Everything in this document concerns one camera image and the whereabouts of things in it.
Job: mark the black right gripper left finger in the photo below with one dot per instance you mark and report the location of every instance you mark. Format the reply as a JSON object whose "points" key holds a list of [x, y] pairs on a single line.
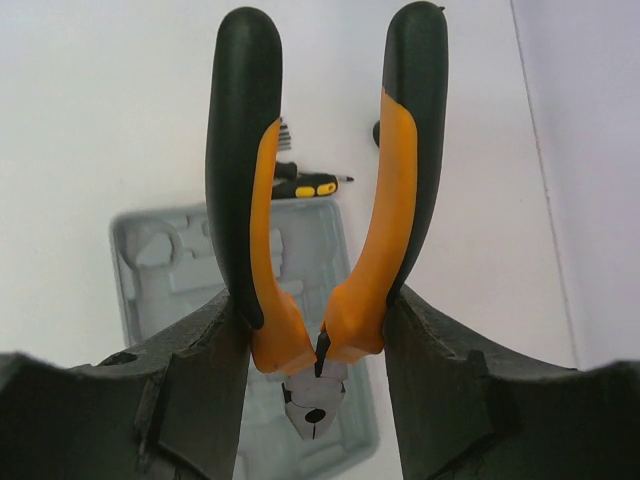
{"points": [[167, 408]]}

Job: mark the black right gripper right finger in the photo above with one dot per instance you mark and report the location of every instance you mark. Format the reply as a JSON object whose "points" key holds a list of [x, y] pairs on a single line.
{"points": [[465, 407]]}

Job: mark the grey plastic tool case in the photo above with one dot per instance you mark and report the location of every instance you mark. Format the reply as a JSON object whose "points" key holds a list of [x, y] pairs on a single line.
{"points": [[166, 269]]}

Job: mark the orange black handled pliers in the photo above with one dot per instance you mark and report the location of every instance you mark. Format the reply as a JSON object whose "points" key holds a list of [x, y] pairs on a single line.
{"points": [[241, 155]]}

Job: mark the hex key set orange holder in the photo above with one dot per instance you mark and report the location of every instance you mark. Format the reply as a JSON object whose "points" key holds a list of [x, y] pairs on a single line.
{"points": [[285, 138]]}

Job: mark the black electrical tape roll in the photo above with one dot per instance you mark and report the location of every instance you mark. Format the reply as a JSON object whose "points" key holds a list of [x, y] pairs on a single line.
{"points": [[376, 133]]}

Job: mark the phillips screwdriver black yellow handle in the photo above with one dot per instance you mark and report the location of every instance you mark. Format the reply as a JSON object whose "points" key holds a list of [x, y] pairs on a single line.
{"points": [[291, 183]]}

